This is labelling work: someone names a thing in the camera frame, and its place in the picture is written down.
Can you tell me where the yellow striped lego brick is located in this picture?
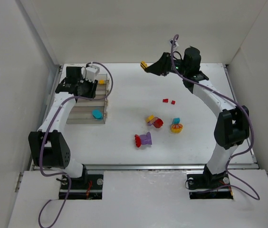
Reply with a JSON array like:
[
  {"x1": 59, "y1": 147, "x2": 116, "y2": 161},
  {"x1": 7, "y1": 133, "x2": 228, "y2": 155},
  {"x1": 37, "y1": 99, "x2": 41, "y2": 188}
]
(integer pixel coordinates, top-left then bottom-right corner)
[{"x1": 140, "y1": 61, "x2": 148, "y2": 70}]

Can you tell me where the teal round lego brick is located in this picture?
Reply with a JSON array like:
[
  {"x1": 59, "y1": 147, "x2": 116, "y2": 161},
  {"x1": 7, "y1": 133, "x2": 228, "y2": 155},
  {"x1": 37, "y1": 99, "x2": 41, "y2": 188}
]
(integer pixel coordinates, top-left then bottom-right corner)
[{"x1": 92, "y1": 109, "x2": 104, "y2": 120}]

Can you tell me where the teal square lego brick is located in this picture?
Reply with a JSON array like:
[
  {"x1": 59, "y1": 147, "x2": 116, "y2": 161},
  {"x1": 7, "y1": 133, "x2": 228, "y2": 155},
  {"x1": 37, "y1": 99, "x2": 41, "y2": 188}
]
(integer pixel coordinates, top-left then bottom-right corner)
[{"x1": 172, "y1": 118, "x2": 180, "y2": 124}]

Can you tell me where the red rounded lego brick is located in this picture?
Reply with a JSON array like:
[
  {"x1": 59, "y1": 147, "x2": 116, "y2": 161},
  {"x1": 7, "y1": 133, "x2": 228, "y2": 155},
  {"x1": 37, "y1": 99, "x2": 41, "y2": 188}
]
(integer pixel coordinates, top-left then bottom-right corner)
[{"x1": 153, "y1": 118, "x2": 163, "y2": 129}]

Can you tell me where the yellow flower lego disc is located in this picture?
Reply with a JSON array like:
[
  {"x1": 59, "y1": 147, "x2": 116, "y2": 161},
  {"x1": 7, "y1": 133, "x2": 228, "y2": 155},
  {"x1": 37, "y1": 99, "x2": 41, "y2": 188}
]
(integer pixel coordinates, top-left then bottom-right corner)
[{"x1": 171, "y1": 123, "x2": 183, "y2": 133}]

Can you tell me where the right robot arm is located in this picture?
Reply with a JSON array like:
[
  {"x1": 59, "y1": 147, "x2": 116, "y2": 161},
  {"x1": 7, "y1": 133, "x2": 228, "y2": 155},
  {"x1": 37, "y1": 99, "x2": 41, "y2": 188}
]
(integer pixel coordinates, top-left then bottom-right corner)
[{"x1": 140, "y1": 47, "x2": 249, "y2": 185}]

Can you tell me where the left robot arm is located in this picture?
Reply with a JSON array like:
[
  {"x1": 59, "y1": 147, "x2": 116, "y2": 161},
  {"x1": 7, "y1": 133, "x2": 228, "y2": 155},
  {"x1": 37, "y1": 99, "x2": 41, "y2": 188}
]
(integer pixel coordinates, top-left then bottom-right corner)
[{"x1": 28, "y1": 65, "x2": 100, "y2": 178}]

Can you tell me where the clear acrylic bin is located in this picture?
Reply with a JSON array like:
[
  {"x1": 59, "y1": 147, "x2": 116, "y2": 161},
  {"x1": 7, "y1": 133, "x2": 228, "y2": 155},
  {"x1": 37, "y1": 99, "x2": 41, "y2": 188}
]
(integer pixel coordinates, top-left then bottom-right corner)
[
  {"x1": 96, "y1": 74, "x2": 111, "y2": 86},
  {"x1": 75, "y1": 99, "x2": 108, "y2": 107},
  {"x1": 67, "y1": 106, "x2": 107, "y2": 124},
  {"x1": 95, "y1": 85, "x2": 109, "y2": 98}
]

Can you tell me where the purple lego vase piece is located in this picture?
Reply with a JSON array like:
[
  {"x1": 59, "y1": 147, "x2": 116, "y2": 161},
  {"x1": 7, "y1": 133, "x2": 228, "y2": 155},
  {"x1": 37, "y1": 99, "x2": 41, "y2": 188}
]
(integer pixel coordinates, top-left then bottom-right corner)
[{"x1": 139, "y1": 132, "x2": 152, "y2": 145}]

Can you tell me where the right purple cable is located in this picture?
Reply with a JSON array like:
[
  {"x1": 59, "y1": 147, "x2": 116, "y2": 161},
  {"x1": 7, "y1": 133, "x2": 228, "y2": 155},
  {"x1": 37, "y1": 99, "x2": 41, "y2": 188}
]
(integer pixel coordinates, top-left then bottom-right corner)
[{"x1": 170, "y1": 34, "x2": 260, "y2": 200}]

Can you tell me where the purple cable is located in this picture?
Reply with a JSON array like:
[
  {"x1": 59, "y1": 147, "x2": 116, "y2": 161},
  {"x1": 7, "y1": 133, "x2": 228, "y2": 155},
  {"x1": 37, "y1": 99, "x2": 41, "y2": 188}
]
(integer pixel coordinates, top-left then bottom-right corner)
[
  {"x1": 170, "y1": 34, "x2": 260, "y2": 200},
  {"x1": 38, "y1": 61, "x2": 115, "y2": 228}
]

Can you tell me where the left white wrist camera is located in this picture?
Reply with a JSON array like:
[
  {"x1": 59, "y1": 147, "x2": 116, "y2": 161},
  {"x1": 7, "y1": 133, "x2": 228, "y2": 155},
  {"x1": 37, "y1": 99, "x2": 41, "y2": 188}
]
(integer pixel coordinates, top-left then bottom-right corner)
[{"x1": 85, "y1": 65, "x2": 100, "y2": 83}]

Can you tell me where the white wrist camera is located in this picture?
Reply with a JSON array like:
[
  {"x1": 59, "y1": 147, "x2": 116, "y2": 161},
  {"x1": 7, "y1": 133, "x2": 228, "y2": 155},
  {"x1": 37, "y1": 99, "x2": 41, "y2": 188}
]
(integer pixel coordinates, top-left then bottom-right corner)
[
  {"x1": 85, "y1": 65, "x2": 100, "y2": 83},
  {"x1": 169, "y1": 39, "x2": 179, "y2": 50}
]

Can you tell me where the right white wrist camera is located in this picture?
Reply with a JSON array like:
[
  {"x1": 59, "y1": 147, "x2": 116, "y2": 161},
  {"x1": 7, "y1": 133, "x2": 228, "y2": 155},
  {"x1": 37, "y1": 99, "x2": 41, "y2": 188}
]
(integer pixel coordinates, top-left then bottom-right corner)
[{"x1": 169, "y1": 39, "x2": 179, "y2": 50}]

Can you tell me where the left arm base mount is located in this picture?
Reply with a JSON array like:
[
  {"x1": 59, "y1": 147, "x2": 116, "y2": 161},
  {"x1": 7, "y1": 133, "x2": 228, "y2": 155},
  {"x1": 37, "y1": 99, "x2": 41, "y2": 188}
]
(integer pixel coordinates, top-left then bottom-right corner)
[{"x1": 56, "y1": 170, "x2": 104, "y2": 200}]

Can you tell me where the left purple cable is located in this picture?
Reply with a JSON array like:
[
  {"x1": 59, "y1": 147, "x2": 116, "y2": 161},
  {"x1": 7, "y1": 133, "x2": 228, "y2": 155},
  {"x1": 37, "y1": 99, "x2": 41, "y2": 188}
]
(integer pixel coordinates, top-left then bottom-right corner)
[{"x1": 38, "y1": 61, "x2": 115, "y2": 228}]

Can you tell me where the aluminium frame rail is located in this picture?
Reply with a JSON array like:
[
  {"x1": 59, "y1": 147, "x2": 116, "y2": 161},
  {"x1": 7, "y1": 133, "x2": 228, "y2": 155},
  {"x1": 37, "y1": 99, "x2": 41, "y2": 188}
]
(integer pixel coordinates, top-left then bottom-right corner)
[{"x1": 86, "y1": 163, "x2": 259, "y2": 171}]

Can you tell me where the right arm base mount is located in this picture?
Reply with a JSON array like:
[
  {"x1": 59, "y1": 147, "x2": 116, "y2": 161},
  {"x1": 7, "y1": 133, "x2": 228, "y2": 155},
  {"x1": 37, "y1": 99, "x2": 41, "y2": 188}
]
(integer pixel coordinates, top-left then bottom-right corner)
[{"x1": 185, "y1": 173, "x2": 233, "y2": 200}]

